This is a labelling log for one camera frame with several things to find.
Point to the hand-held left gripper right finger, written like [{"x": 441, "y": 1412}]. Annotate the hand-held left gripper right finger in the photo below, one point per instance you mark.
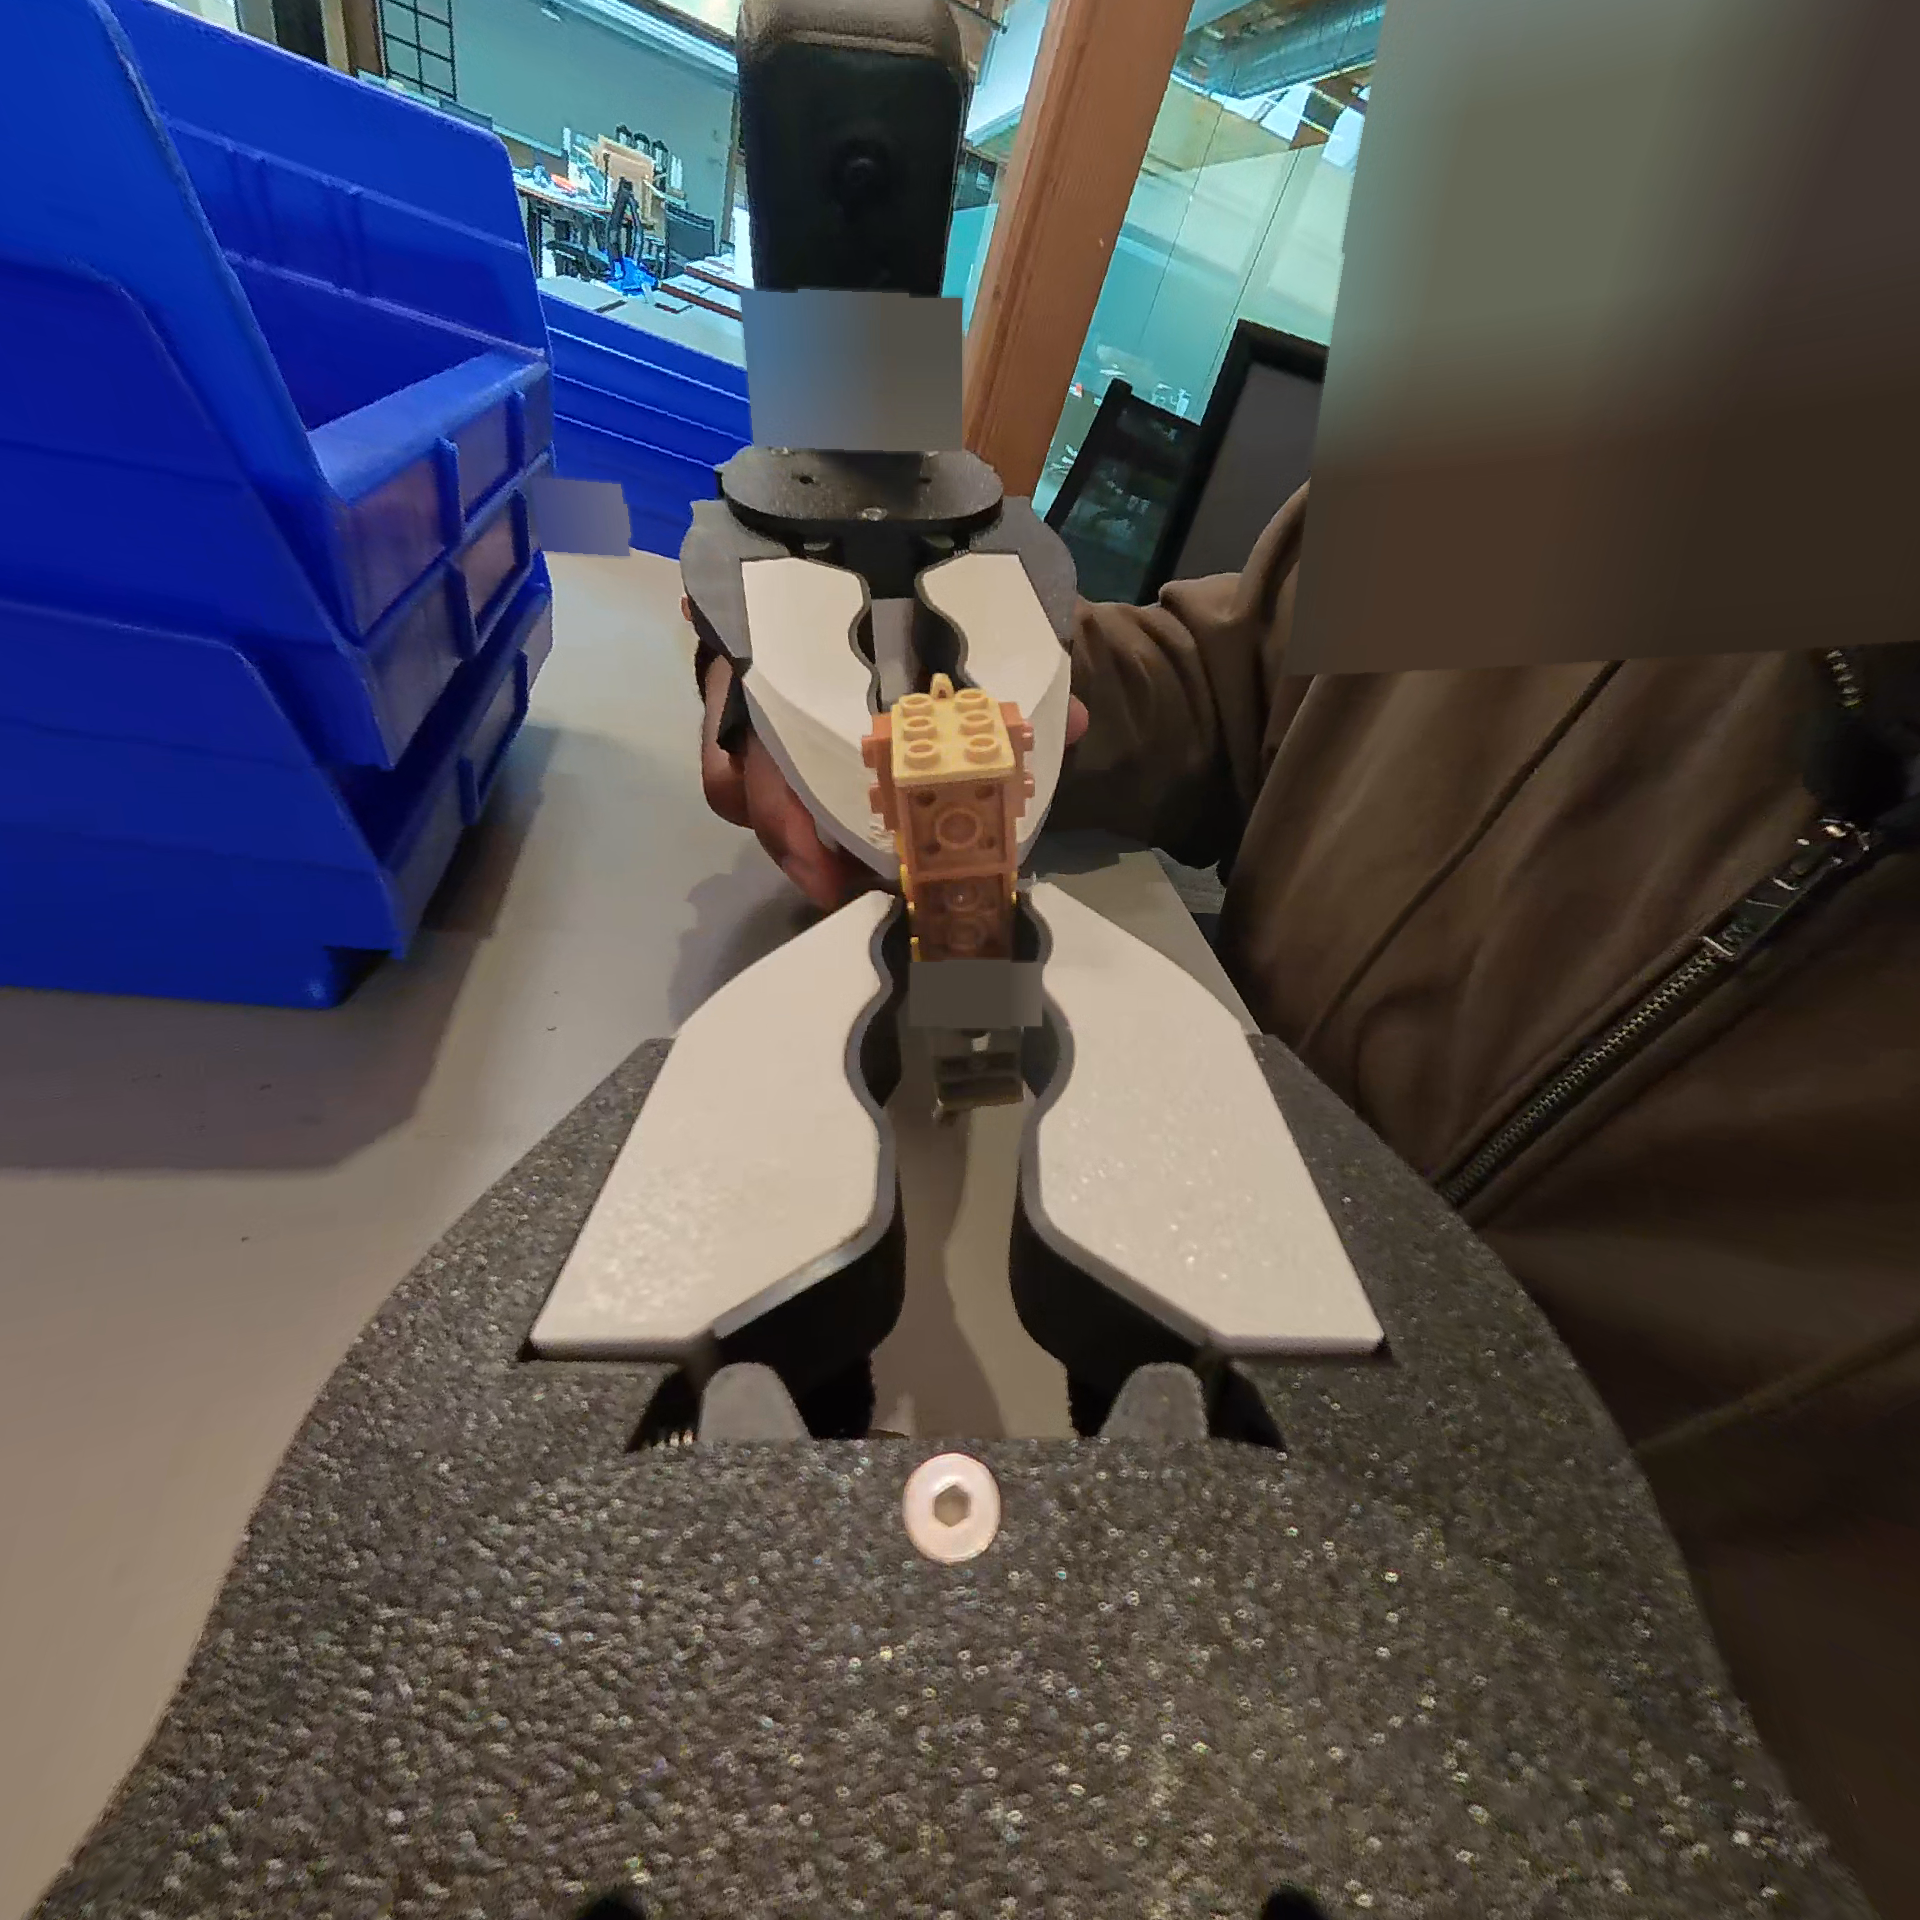
[{"x": 1185, "y": 1186}]

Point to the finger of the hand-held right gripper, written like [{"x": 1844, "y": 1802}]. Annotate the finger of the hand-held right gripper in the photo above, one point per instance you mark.
[
  {"x": 1020, "y": 630},
  {"x": 802, "y": 675}
]

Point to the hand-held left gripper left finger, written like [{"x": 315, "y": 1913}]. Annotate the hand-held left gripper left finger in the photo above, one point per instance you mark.
[{"x": 720, "y": 1186}]

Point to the multicoloured toy brick assembly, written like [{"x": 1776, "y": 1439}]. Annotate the multicoloured toy brick assembly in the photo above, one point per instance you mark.
[{"x": 959, "y": 841}]

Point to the blue plastic bin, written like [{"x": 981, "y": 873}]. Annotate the blue plastic bin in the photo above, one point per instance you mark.
[
  {"x": 644, "y": 391},
  {"x": 180, "y": 601}
]

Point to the person's right forearm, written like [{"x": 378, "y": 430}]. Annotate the person's right forearm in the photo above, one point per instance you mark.
[{"x": 1185, "y": 721}]

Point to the person's right hand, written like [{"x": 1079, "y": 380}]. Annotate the person's right hand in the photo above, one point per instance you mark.
[{"x": 779, "y": 825}]

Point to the black framed panel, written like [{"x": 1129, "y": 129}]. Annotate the black framed panel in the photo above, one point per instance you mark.
[{"x": 1268, "y": 451}]

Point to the person's brown hoodie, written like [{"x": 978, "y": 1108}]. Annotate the person's brown hoodie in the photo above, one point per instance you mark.
[{"x": 1650, "y": 975}]

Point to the wooden support post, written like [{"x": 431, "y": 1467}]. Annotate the wooden support post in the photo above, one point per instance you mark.
[{"x": 1065, "y": 225}]

